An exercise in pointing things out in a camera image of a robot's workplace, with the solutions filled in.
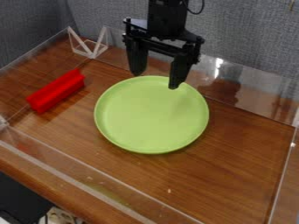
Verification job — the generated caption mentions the clear acrylic enclosure walls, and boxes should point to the clear acrylic enclosure walls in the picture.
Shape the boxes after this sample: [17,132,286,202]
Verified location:
[0,29,299,224]

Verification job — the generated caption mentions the white power strip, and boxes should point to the white power strip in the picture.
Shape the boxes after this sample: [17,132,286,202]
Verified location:
[42,207,77,224]

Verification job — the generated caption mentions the black box under table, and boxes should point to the black box under table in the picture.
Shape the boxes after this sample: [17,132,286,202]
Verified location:
[0,172,53,224]

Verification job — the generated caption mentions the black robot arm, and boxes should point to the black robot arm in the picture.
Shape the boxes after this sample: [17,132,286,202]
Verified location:
[122,0,205,89]

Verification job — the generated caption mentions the black cable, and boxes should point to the black cable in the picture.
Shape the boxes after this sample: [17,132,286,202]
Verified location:
[181,0,205,16]

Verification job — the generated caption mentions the red plastic block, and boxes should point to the red plastic block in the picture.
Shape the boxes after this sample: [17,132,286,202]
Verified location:
[25,69,85,113]

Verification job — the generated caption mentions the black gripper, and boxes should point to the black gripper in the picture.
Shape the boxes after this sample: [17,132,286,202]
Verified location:
[122,17,204,89]

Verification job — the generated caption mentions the green round plate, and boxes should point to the green round plate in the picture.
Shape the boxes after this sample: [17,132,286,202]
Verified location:
[93,76,209,154]

